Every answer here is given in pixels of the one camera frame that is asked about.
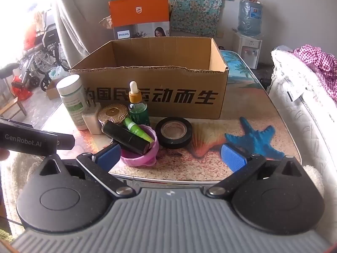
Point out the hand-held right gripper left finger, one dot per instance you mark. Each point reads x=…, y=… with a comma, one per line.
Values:
x=106, y=156

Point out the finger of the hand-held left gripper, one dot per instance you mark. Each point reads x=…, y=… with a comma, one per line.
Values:
x=65, y=141

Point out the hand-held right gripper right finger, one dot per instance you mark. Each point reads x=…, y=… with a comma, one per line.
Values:
x=233, y=158

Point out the black cylindrical tube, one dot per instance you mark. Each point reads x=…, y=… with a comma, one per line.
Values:
x=126, y=137

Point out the pink plastic bowl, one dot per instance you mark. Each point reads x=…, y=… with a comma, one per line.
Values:
x=137, y=160

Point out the white charger plug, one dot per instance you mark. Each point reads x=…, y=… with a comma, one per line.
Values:
x=92, y=121

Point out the small green tube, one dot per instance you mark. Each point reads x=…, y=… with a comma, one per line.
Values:
x=137, y=130

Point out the black jar with gold lid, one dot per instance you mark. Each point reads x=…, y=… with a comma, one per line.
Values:
x=113, y=113

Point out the white green-label pill bottle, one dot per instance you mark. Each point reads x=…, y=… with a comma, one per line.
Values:
x=72, y=97

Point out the black tape roll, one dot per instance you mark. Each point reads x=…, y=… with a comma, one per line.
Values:
x=188, y=134

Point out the green dropper bottle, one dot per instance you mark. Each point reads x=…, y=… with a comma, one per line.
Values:
x=138, y=110

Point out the brown printed cardboard box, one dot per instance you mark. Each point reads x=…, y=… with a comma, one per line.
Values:
x=163, y=79

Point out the wooden stool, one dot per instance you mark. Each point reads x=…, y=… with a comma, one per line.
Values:
x=13, y=108

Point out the white fluffy towel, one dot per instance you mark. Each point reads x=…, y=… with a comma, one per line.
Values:
x=18, y=168

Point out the red plastic item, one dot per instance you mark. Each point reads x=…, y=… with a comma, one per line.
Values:
x=21, y=92

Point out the small cardboard floor box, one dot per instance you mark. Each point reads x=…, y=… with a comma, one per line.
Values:
x=52, y=91

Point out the pale green plastic bag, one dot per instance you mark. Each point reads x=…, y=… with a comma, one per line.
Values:
x=58, y=73

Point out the black saddle seat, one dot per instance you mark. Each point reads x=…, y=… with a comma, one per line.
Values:
x=9, y=70

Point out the white quilt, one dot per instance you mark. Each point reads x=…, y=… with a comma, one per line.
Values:
x=302, y=110

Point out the orange red bag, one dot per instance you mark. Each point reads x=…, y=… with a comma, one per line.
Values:
x=33, y=35

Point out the wheelchair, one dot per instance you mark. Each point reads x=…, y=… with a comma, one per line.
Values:
x=50, y=37

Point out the white water dispenser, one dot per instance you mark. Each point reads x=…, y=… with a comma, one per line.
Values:
x=247, y=50

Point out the white curtain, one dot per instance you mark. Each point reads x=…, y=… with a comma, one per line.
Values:
x=79, y=18

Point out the pink checked cloth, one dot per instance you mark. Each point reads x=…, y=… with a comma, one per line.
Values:
x=321, y=63

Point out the orange and white product box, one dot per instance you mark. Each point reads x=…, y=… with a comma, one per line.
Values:
x=137, y=10

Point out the teal floral cloth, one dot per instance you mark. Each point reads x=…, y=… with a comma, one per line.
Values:
x=197, y=5

